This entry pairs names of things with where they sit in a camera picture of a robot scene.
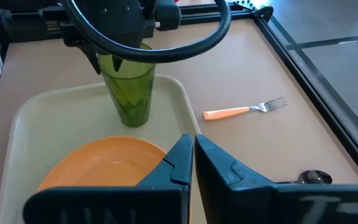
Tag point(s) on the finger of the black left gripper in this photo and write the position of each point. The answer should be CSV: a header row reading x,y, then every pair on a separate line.
x,y
95,59
117,63

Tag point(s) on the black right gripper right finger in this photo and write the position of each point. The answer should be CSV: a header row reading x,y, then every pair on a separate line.
x,y
228,193

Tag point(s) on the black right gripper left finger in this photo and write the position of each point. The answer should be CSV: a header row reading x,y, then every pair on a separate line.
x,y
160,202

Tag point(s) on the green translucent plastic cup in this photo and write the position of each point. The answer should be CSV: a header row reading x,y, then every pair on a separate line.
x,y
130,99

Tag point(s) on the orange plastic plate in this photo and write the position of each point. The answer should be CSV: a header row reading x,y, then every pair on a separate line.
x,y
104,165

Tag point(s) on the cream plastic tray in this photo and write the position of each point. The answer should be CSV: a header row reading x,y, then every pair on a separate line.
x,y
57,124

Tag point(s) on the dark metal spoon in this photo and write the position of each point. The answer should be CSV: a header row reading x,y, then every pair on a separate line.
x,y
314,177

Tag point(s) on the black aluminium table frame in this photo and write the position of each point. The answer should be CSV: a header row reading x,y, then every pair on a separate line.
x,y
322,93

